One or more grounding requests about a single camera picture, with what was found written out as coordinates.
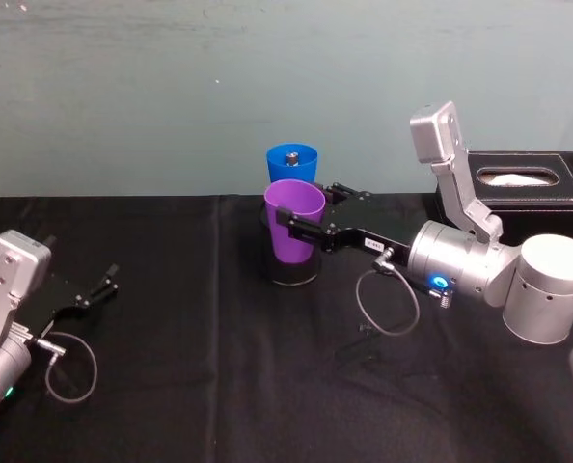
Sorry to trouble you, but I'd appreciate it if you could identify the black table cloth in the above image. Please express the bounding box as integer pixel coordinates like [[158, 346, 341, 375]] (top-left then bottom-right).
[[0, 192, 573, 463]]

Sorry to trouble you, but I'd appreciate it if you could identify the pale wall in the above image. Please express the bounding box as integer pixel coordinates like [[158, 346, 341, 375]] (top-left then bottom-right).
[[0, 0, 573, 199]]

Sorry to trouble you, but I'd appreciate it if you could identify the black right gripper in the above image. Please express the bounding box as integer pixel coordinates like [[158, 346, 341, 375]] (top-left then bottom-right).
[[275, 181, 416, 269]]

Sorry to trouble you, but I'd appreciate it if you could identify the right gripper thin cable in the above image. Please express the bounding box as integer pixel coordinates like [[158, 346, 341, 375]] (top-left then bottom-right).
[[355, 246, 422, 338]]

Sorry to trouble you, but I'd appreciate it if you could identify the black tissue box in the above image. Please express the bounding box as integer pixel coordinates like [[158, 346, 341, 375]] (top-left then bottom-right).
[[433, 151, 573, 245]]

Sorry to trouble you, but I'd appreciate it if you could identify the black cylindrical cup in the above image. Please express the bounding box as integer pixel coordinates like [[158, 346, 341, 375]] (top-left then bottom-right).
[[259, 202, 322, 286]]

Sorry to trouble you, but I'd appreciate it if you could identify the purple plastic cup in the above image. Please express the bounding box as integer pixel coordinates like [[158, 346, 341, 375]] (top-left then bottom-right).
[[263, 178, 327, 265]]

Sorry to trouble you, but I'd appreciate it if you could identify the white tissue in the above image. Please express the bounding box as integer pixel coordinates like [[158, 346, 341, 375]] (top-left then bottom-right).
[[478, 171, 558, 186]]

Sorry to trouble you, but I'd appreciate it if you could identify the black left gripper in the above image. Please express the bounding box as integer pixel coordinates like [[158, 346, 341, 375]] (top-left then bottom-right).
[[23, 263, 120, 339]]

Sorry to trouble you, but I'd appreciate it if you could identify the blue plastic cup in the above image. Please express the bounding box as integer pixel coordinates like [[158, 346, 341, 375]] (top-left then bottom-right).
[[265, 142, 321, 185]]

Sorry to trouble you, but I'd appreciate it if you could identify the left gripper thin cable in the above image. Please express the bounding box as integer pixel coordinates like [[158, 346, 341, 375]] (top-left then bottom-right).
[[35, 331, 98, 404]]

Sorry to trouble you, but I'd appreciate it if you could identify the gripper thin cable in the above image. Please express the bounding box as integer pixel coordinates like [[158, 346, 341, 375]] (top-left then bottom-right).
[[355, 246, 422, 338], [35, 331, 98, 404]]

